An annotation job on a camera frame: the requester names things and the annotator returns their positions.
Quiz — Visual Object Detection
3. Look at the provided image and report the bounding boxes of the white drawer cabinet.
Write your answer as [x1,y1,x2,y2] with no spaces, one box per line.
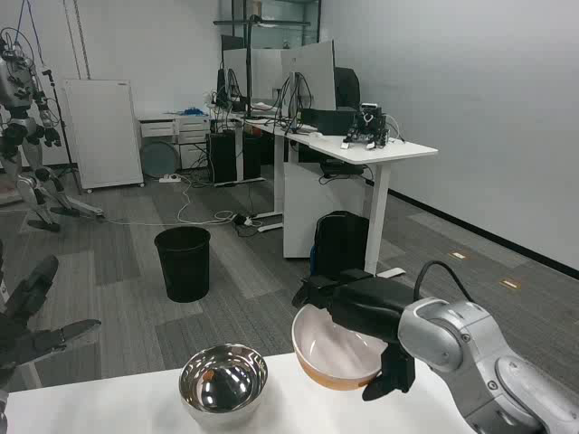
[138,115,212,171]

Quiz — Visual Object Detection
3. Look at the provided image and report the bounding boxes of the white floor cable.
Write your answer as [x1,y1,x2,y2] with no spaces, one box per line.
[101,175,236,226]

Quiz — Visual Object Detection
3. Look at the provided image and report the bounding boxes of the white board panel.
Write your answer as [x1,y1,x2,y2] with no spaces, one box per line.
[62,79,146,191]

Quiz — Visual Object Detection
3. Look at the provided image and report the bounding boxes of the black box on desk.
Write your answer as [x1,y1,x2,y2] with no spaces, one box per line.
[300,107,358,136]

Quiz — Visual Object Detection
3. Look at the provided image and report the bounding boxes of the small black desktop robot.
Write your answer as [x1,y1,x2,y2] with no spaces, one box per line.
[341,102,391,151]

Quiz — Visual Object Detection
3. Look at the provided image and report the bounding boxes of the white and orange plastic bowl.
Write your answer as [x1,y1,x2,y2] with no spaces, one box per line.
[291,303,389,392]

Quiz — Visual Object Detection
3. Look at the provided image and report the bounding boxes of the shiny steel bowl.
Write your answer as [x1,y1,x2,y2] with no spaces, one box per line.
[178,344,269,429]

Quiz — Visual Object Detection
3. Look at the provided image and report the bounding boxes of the black tripod stand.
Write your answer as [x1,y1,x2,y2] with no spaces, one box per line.
[41,67,105,219]

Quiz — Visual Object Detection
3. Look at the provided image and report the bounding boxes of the silver humanoid robot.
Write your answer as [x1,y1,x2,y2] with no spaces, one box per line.
[0,26,64,232]

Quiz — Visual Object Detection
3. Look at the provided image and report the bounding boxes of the black office chair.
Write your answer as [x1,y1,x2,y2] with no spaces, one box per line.
[334,66,362,109]

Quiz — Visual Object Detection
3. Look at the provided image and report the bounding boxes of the white standing desk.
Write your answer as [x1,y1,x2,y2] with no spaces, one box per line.
[243,115,439,279]

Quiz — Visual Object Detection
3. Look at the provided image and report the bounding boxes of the white desk divider panel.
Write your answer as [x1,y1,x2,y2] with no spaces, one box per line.
[223,47,284,103]
[280,39,337,112]

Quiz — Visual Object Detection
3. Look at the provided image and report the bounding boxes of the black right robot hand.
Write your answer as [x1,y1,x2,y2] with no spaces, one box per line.
[292,269,420,402]

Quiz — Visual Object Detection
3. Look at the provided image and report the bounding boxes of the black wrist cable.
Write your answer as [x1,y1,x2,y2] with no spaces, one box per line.
[414,260,476,302]

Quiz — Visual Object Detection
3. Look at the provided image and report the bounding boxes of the round grey tray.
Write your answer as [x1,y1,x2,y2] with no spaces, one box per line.
[139,140,178,178]

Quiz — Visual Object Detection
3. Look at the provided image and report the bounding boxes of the black trash bin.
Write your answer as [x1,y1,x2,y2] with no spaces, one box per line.
[154,226,213,304]

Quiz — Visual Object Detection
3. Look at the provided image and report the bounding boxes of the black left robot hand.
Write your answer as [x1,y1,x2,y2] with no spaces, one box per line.
[0,239,102,394]

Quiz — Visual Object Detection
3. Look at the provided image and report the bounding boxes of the computer monitor with cables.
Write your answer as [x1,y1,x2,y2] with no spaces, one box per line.
[216,67,241,112]
[282,71,313,132]

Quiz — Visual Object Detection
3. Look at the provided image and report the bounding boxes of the black backpack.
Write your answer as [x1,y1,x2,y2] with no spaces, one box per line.
[309,210,371,278]

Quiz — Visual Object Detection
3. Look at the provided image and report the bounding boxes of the black computer tower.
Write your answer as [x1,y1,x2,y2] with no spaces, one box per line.
[242,130,262,181]
[207,132,237,184]

